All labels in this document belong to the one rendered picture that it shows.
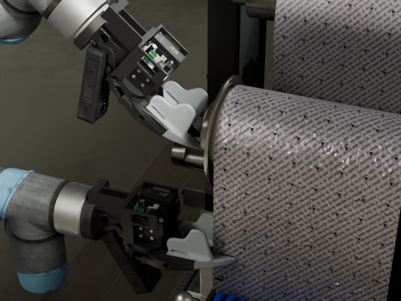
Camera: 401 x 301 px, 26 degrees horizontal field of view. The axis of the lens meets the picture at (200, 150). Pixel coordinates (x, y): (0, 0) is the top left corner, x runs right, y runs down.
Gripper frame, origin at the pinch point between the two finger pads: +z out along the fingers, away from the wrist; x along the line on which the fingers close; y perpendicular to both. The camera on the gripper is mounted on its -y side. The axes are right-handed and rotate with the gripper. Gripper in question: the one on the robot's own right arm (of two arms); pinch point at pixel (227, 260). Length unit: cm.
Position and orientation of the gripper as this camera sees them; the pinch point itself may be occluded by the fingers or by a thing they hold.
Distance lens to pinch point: 117.8
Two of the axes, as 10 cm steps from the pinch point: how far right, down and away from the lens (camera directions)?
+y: 0.0, -8.4, -5.4
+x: 3.7, -5.0, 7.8
